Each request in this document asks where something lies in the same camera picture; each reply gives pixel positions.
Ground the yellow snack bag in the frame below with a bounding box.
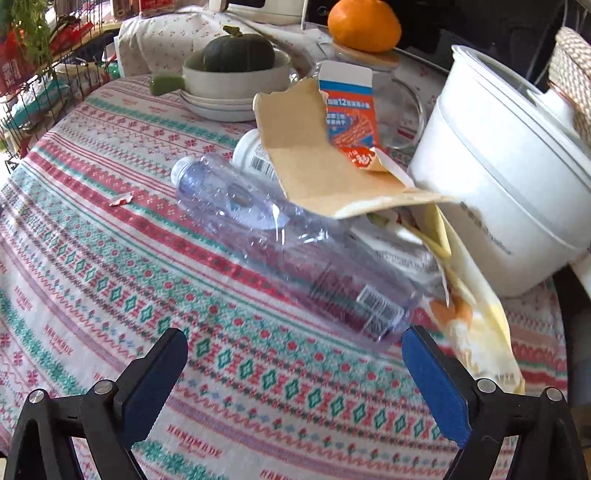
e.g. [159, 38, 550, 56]
[355, 203, 527, 395]

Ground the torn brown cardboard piece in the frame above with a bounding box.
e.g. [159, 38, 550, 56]
[254, 78, 458, 219]

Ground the white bowl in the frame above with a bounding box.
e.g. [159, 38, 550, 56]
[181, 48, 291, 101]

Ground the clear plastic bottle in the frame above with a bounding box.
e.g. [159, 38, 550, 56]
[171, 154, 414, 344]

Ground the patterned striped tablecloth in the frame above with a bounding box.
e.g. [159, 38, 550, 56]
[0, 60, 568, 480]

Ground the orange blue small carton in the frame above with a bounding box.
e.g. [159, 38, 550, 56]
[318, 61, 416, 190]

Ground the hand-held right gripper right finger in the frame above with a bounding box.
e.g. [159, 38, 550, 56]
[401, 324, 583, 480]

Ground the white plastic cup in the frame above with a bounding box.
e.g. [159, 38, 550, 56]
[232, 129, 280, 175]

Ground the large orange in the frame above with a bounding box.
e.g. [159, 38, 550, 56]
[327, 0, 402, 53]

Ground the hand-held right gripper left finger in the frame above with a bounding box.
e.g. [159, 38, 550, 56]
[4, 328, 189, 480]

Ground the green pumpkin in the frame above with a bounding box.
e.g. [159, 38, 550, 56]
[203, 25, 276, 73]

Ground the white electric cooking pot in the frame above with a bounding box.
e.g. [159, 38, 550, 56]
[407, 45, 591, 298]

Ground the black wire rack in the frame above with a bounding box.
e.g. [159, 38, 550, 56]
[0, 0, 121, 162]

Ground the woven rattan basket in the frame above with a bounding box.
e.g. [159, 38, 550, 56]
[547, 27, 591, 148]

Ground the floral cloth cushion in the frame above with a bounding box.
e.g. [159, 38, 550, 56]
[119, 4, 333, 79]

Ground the green leafy plant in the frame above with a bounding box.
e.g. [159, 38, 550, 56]
[9, 0, 63, 65]

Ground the red snack packet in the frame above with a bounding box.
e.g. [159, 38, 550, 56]
[0, 30, 28, 95]

